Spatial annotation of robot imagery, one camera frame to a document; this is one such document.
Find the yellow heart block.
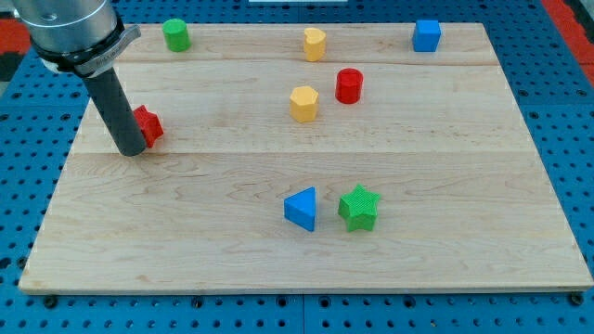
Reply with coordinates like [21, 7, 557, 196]
[303, 27, 327, 62]

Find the red cylinder block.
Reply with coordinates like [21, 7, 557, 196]
[335, 68, 364, 104]

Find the green cylinder block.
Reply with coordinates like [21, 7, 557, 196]
[161, 19, 191, 52]

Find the yellow hexagon block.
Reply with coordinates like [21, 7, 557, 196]
[290, 86, 319, 122]

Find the blue triangle block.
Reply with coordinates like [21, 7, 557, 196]
[284, 186, 316, 232]

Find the blue cube block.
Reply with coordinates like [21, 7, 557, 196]
[412, 19, 442, 52]

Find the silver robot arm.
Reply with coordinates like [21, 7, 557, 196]
[12, 0, 141, 78]

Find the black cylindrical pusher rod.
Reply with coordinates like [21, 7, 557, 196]
[83, 68, 147, 157]

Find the light wooden board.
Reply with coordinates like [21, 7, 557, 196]
[19, 23, 593, 295]

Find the green star block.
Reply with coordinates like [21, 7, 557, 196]
[338, 184, 381, 232]

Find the red star block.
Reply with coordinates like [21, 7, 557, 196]
[134, 105, 164, 148]

